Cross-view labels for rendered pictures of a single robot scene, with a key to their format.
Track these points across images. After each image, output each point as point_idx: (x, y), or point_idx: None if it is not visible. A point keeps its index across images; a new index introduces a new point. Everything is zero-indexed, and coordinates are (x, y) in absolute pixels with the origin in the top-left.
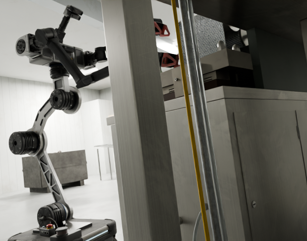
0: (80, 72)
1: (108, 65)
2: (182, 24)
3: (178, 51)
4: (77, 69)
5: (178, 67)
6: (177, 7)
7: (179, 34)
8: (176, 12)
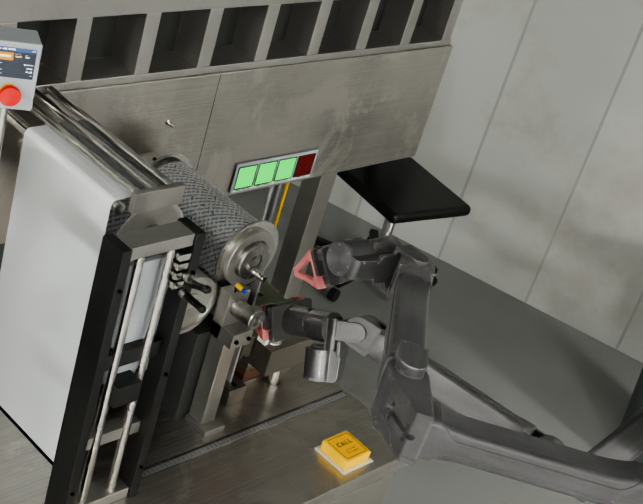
0: (592, 448)
1: (476, 388)
2: (279, 194)
3: (279, 214)
4: (605, 437)
5: (267, 282)
6: (284, 183)
7: (280, 201)
8: (285, 184)
